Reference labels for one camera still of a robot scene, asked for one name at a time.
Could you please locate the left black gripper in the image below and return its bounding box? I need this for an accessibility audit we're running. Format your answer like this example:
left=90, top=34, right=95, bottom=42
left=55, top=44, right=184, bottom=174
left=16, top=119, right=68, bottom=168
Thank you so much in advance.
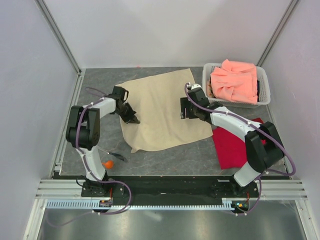
left=114, top=102, right=140, bottom=125

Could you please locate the beige cloth napkin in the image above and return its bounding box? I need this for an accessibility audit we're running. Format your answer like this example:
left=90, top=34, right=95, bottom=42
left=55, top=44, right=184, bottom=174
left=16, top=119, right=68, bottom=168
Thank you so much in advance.
left=120, top=68, right=213, bottom=153

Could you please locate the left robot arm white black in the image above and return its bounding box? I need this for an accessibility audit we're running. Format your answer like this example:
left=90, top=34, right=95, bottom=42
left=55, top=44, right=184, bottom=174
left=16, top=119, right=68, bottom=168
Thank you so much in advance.
left=65, top=86, right=140, bottom=197

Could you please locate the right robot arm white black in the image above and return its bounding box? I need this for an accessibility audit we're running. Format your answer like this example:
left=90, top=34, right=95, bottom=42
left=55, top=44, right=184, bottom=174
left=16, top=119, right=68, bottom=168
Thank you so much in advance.
left=184, top=83, right=285, bottom=197

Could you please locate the red cloth napkin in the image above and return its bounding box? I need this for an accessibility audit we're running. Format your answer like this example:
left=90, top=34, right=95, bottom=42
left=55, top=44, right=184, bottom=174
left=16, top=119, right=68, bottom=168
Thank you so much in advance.
left=211, top=114, right=270, bottom=172

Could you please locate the patterned cloth in basket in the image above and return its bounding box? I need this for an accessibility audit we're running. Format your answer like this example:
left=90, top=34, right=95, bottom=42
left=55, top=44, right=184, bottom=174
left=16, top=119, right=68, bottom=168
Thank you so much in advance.
left=206, top=80, right=215, bottom=98

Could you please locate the orange plastic spoon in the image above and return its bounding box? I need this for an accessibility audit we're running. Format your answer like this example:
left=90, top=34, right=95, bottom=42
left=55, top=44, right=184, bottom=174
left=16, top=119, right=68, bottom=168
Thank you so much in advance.
left=102, top=160, right=114, bottom=169

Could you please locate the salmon pink cloth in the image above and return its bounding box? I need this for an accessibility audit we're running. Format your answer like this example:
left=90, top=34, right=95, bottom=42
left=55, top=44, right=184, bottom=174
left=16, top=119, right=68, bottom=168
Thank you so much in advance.
left=210, top=59, right=258, bottom=105

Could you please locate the dark cloth in basket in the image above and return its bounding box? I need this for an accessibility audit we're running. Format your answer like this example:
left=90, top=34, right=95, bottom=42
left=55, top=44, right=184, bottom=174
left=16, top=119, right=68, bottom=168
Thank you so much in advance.
left=257, top=80, right=260, bottom=99

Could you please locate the white plastic basket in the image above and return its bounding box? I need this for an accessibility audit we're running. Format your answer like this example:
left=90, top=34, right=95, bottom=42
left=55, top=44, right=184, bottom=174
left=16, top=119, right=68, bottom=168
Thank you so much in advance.
left=202, top=59, right=271, bottom=109

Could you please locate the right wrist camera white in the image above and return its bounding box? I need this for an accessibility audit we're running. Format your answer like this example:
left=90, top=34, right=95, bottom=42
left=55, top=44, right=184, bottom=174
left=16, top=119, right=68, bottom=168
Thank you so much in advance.
left=187, top=82, right=202, bottom=91

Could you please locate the black knife clear handle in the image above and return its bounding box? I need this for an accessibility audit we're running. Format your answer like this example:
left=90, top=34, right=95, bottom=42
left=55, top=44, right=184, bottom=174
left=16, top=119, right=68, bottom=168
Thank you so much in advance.
left=97, top=146, right=128, bottom=163

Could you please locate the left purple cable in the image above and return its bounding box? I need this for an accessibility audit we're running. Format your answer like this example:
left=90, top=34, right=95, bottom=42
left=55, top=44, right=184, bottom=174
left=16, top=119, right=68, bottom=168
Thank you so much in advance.
left=44, top=87, right=132, bottom=227

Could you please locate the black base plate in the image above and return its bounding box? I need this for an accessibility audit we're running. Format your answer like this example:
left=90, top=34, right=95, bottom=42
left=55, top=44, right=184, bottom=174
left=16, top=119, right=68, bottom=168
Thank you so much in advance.
left=77, top=174, right=262, bottom=216

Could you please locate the white slotted cable duct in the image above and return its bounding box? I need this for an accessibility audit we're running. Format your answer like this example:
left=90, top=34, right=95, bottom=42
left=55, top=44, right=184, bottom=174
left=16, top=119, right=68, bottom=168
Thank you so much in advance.
left=45, top=198, right=249, bottom=211

